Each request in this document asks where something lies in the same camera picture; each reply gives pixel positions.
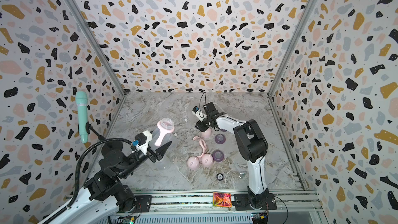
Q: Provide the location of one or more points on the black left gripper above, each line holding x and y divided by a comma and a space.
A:
154, 156

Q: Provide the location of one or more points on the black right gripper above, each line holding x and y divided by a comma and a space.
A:
201, 126

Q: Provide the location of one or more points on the purple collar with nipple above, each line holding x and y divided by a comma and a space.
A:
218, 156
220, 139

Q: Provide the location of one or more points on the clear straw disc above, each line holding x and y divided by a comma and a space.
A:
189, 135
184, 150

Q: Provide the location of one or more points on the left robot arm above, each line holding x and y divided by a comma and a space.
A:
104, 194

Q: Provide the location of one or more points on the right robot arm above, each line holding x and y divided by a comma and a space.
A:
252, 146

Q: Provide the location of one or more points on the pink bottle cap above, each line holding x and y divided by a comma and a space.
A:
206, 134
207, 160
193, 163

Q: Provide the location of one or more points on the black microphone stand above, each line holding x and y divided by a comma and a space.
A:
108, 144

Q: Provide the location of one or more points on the small black round cap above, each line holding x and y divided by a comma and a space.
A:
220, 177

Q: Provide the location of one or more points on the orange pink card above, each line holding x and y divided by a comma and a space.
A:
222, 199

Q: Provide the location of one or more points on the mint green microphone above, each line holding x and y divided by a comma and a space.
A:
82, 102

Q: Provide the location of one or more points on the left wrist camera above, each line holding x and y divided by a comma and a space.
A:
141, 142

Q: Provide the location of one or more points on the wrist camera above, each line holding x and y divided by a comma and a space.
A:
198, 113
141, 142

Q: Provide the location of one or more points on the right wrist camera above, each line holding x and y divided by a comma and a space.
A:
198, 113

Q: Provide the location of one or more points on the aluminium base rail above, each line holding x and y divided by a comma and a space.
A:
194, 206

